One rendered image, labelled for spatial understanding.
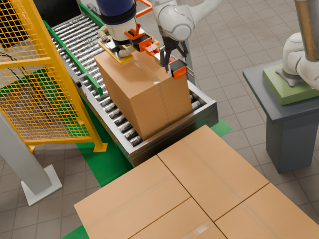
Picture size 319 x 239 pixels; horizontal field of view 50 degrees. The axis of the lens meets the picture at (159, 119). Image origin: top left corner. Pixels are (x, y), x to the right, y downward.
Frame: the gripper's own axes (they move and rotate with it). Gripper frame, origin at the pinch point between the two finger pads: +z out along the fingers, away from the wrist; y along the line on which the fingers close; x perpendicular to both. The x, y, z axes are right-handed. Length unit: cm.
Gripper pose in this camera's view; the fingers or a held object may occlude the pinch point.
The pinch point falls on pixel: (176, 67)
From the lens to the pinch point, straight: 174.2
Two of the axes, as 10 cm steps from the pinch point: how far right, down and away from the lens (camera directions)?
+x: 5.1, 5.3, -6.8
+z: 2.0, 6.9, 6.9
